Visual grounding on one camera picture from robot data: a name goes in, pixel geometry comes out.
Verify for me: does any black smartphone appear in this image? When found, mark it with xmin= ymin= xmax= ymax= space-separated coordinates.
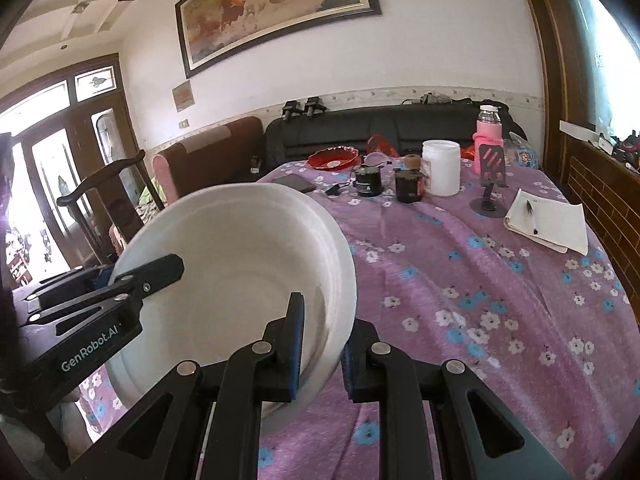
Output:
xmin=272 ymin=175 xmax=317 ymax=194

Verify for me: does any brown armchair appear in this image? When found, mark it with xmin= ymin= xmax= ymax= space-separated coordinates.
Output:
xmin=151 ymin=116 xmax=266 ymax=201

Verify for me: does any black phone stand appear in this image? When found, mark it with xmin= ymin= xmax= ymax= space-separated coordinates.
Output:
xmin=470 ymin=144 xmax=512 ymax=219

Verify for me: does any white plastic jar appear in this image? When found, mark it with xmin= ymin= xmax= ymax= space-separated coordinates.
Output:
xmin=421 ymin=140 xmax=462 ymax=197

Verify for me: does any white paper notebook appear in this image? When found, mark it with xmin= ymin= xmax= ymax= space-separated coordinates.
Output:
xmin=503 ymin=188 xmax=590 ymax=256

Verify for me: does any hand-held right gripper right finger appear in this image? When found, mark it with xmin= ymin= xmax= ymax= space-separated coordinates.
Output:
xmin=341 ymin=319 xmax=576 ymax=480

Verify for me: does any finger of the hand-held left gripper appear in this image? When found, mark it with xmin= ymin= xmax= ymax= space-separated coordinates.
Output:
xmin=27 ymin=254 xmax=186 ymax=338
xmin=25 ymin=266 xmax=116 ymax=311

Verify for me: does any black jar with red label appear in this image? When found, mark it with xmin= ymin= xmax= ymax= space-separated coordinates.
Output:
xmin=394 ymin=169 xmax=426 ymax=204

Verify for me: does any long white box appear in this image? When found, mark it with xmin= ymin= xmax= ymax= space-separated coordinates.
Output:
xmin=559 ymin=120 xmax=601 ymax=143

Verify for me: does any pink thermos bottle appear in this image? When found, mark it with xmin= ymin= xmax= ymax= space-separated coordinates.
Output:
xmin=472 ymin=105 xmax=503 ymax=173

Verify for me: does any dark wooden chair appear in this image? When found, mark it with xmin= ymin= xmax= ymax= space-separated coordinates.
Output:
xmin=56 ymin=149 xmax=166 ymax=267

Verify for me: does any black leather sofa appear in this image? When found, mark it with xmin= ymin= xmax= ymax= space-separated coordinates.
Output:
xmin=264 ymin=102 xmax=528 ymax=173

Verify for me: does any red glass plate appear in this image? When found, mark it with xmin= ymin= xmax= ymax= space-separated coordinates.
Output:
xmin=307 ymin=146 xmax=360 ymax=170

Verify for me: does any small wall plaque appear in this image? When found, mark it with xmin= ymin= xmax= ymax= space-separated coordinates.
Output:
xmin=172 ymin=80 xmax=196 ymax=112

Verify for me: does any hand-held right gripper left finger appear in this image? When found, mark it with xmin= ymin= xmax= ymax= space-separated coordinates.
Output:
xmin=62 ymin=292 xmax=306 ymax=480

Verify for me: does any red bag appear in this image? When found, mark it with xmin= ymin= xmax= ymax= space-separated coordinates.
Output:
xmin=366 ymin=134 xmax=401 ymax=158

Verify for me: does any wooden glass door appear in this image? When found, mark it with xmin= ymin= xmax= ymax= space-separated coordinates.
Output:
xmin=0 ymin=52 xmax=146 ymax=281

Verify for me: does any clear plastic bag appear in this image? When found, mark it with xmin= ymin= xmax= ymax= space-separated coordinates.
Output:
xmin=502 ymin=132 xmax=543 ymax=171

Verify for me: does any large white foam bowl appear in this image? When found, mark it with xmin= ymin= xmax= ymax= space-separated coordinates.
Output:
xmin=105 ymin=182 xmax=358 ymax=436

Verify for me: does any black backpack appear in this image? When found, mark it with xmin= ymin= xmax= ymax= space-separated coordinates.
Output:
xmin=492 ymin=100 xmax=528 ymax=141

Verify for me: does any framed painting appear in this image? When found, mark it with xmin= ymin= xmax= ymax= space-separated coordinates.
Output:
xmin=175 ymin=0 xmax=382 ymax=79

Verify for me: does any purple floral tablecloth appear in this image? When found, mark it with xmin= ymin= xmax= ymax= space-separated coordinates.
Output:
xmin=80 ymin=157 xmax=631 ymax=480

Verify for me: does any wooden brick-pattern cabinet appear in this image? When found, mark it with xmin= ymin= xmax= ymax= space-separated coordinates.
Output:
xmin=560 ymin=120 xmax=640 ymax=311

